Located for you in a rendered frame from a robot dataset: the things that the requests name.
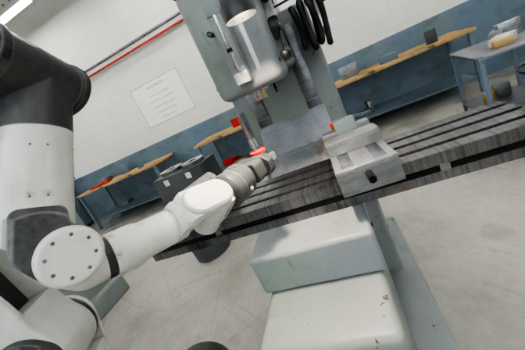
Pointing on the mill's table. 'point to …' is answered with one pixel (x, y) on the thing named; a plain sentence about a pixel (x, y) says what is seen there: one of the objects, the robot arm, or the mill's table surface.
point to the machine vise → (352, 169)
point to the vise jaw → (352, 140)
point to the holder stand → (184, 176)
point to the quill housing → (217, 69)
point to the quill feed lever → (279, 35)
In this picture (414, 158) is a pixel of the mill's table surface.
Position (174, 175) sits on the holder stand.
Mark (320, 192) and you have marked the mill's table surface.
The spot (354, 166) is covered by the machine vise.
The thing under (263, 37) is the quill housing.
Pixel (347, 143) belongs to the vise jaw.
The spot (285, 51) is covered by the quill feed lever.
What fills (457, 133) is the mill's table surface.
